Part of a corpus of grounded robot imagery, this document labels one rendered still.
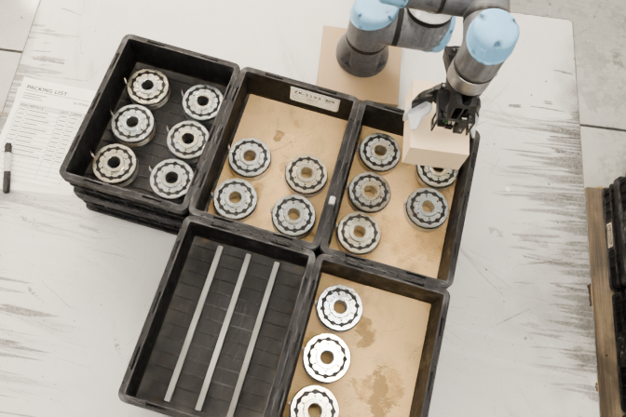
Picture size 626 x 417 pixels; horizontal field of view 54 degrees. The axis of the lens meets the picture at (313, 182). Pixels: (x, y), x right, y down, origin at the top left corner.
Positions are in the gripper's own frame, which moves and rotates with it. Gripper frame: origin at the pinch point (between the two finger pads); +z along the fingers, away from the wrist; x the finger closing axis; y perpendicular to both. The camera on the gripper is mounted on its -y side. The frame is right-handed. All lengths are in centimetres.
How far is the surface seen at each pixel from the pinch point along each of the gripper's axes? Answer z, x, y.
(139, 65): 28, -71, -20
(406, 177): 27.4, -0.5, 1.5
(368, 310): 27.2, -7.6, 35.4
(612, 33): 111, 106, -119
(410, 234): 27.3, 1.1, 16.1
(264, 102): 27.6, -38.2, -14.2
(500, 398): 40, 27, 50
